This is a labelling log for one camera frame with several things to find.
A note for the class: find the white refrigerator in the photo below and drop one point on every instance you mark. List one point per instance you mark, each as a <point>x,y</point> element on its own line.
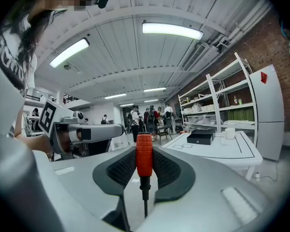
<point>268,110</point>

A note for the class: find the white cup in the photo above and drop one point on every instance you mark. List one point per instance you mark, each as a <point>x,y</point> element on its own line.
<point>229,133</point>

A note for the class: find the white printed T-shirt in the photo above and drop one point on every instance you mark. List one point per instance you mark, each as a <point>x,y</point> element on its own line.
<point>7,49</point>

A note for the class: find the person's left forearm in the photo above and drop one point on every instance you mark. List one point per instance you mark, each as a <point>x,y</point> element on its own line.
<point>31,139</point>

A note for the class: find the red tag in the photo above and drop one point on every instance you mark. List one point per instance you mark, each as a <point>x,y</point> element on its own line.
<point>263,77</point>

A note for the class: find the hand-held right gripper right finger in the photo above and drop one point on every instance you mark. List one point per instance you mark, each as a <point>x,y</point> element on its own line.
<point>203,178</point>

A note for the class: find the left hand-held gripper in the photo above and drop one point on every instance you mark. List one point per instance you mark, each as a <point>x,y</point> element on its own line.
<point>62,115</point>

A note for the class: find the long ceiling light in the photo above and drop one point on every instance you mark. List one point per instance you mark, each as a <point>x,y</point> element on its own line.
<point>68,52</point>
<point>171,30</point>
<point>154,89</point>
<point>115,96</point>

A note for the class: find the dark bottle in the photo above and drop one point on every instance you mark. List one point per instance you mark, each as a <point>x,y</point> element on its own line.
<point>235,101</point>

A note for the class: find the small white adapter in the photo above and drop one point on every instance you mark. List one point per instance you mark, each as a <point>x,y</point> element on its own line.
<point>223,141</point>

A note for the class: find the dark chair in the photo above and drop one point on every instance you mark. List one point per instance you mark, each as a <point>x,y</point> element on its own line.
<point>164,133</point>

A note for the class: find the black flat box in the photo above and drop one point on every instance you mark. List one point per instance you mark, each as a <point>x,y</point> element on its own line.
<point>199,138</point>

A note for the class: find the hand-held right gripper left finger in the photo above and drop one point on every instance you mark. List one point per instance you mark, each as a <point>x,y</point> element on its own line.
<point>87,163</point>

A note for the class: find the person's left hand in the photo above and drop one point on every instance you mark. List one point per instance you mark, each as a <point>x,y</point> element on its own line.
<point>65,141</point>

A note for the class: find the row of green boxes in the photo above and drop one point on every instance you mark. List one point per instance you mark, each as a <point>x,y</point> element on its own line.
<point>241,114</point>

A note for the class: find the white table with black lines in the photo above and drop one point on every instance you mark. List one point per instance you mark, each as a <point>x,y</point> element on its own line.
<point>227,151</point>

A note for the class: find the white metal shelf rack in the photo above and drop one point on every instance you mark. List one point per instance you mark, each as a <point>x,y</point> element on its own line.
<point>216,100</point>

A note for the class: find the ceiling air vent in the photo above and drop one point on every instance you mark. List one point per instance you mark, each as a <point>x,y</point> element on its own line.
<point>195,57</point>

